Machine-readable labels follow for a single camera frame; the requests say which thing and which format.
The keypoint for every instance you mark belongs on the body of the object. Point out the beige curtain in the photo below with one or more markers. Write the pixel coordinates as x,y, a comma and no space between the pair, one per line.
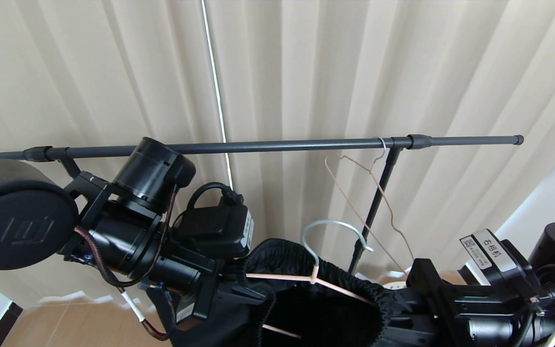
113,72

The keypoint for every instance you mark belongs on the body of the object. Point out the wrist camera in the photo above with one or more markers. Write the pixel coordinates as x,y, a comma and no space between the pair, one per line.
492,255
215,226

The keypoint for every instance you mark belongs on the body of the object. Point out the black clothes rack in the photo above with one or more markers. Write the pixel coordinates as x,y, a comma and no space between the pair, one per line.
306,144

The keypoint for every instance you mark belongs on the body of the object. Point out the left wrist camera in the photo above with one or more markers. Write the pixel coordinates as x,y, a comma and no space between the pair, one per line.
215,226

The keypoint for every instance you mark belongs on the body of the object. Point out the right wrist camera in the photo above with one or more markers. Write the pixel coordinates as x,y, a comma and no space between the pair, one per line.
492,255

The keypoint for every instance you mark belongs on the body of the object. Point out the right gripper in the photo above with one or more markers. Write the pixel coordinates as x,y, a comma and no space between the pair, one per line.
475,313

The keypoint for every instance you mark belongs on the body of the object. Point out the black shorts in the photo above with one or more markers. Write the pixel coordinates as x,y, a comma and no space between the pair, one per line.
325,308

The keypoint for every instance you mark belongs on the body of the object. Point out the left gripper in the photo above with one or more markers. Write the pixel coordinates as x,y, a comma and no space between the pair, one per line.
128,250

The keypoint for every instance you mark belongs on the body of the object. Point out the pink clothes hanger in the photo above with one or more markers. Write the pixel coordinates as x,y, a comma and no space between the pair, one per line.
378,193
313,270

